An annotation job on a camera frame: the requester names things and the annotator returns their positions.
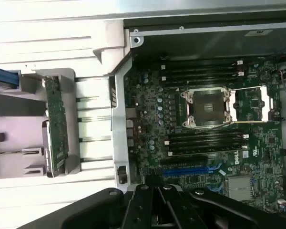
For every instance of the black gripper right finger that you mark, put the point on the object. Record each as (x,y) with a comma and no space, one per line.
(219,210)

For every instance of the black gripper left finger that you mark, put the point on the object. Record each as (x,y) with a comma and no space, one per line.
(90,210)

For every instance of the silver chipset heat sink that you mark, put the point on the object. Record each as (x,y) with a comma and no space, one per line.
(240,189)

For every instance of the blue expansion slot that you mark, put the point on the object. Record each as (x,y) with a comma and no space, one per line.
(186,170)

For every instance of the green motherboard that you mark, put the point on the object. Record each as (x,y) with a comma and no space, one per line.
(264,138)

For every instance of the cpu socket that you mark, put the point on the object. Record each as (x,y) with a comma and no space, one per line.
(207,107)

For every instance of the grey parts rack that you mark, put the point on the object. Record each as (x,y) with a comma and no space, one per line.
(14,133)

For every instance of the hard disk blue caddy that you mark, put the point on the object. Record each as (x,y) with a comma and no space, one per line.
(4,74)

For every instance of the open black pc case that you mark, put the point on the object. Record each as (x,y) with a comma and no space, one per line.
(205,40)

